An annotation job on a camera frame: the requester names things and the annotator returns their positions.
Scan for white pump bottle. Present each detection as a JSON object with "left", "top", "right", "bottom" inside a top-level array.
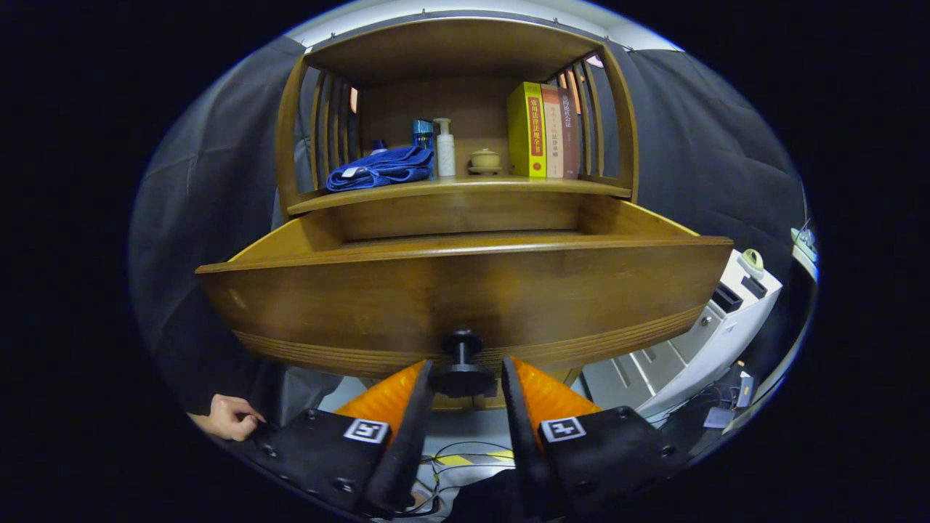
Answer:
[{"left": 433, "top": 118, "right": 457, "bottom": 178}]

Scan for white side unit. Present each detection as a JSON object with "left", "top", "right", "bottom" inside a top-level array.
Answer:
[{"left": 581, "top": 249, "right": 784, "bottom": 422}]

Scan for brown book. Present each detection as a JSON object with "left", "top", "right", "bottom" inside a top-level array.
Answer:
[{"left": 559, "top": 90, "right": 581, "bottom": 179}]

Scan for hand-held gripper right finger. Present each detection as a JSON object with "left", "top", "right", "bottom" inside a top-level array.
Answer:
[{"left": 501, "top": 356, "right": 698, "bottom": 520}]

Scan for thick yellow book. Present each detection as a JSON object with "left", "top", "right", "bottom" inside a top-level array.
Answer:
[{"left": 507, "top": 81, "right": 547, "bottom": 179}]

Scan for black floor cables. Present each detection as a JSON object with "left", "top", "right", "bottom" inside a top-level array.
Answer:
[{"left": 414, "top": 439, "right": 517, "bottom": 516}]

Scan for folded blue towel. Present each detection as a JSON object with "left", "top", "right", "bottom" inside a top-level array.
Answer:
[{"left": 325, "top": 145, "right": 435, "bottom": 192}]

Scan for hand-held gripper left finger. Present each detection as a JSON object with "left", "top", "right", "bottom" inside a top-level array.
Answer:
[{"left": 218, "top": 360, "right": 435, "bottom": 518}]

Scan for tall blue bottle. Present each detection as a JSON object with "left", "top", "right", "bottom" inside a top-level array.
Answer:
[{"left": 412, "top": 119, "right": 436, "bottom": 180}]

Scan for wooden drawer with black knob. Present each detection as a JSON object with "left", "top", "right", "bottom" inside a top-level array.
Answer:
[{"left": 195, "top": 195, "right": 735, "bottom": 397}]

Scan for wooden countertop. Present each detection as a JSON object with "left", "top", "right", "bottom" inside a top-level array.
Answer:
[{"left": 287, "top": 174, "right": 633, "bottom": 216}]

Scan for orange and white book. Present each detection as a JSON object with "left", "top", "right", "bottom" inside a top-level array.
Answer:
[{"left": 541, "top": 84, "right": 565, "bottom": 179}]

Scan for wooden cabinet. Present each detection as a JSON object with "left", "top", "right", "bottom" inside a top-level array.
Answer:
[{"left": 275, "top": 16, "right": 640, "bottom": 411}]

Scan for white green device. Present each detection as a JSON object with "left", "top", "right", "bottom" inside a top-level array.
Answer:
[{"left": 790, "top": 227, "right": 819, "bottom": 280}]

